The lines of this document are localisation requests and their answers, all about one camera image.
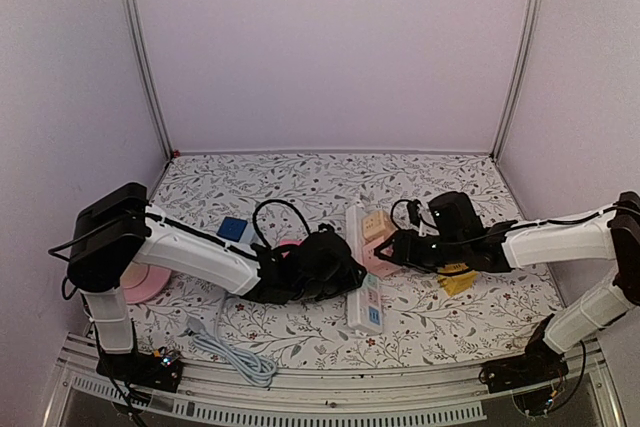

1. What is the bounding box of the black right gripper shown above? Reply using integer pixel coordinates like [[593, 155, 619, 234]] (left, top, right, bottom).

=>
[[377, 228, 467, 274]]

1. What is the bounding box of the pink cube socket plug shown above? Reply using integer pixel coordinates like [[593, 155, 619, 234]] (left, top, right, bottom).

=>
[[362, 237, 400, 278]]

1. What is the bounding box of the white power strip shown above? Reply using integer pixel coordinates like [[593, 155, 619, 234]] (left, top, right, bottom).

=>
[[345, 201, 384, 336]]

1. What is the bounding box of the yellow cube socket plug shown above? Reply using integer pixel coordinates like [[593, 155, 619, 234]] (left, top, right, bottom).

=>
[[437, 264, 477, 296]]

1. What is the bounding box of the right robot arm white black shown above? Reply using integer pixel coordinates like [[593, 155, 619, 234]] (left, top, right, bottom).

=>
[[374, 192, 639, 383]]

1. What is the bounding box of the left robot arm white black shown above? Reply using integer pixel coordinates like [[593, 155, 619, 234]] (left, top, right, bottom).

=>
[[48, 182, 367, 381]]

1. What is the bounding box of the beige cube socket plug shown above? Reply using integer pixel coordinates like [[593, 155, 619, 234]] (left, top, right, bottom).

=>
[[361, 210, 394, 242]]

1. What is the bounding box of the dark blue cube socket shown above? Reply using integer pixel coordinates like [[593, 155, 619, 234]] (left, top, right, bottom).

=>
[[217, 217, 248, 243]]

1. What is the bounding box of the small pink adapter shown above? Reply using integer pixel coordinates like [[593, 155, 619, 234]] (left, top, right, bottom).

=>
[[275, 239, 302, 257]]

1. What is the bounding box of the grey-blue power strip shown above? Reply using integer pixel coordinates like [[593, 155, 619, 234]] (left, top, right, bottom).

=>
[[219, 224, 264, 301]]

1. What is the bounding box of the floral patterned table mat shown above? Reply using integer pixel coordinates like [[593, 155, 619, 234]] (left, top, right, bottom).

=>
[[129, 153, 562, 370]]

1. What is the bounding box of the pink saucer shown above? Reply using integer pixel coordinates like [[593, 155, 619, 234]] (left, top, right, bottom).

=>
[[120, 264, 172, 305]]

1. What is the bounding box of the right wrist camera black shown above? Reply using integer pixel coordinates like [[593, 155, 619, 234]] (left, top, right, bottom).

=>
[[407, 199, 430, 237]]

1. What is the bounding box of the grey coiled power cable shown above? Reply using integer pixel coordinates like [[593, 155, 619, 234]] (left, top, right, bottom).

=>
[[184, 296, 279, 388]]

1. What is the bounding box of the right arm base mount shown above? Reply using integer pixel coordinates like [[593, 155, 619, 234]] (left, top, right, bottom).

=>
[[478, 315, 569, 393]]

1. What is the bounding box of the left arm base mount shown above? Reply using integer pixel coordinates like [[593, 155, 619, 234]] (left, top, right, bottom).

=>
[[96, 346, 184, 393]]

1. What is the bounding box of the front aluminium rail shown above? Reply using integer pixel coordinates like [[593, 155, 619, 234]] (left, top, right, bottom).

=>
[[43, 335, 627, 426]]

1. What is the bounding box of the right aluminium frame post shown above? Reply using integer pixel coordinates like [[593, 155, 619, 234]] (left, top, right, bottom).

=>
[[490, 0, 542, 164]]

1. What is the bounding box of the aluminium frame post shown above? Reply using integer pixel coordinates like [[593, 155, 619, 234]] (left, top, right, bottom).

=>
[[122, 0, 174, 161], [490, 0, 542, 164]]

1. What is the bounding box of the left aluminium frame post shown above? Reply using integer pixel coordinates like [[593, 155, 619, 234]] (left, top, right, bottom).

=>
[[122, 0, 174, 161]]

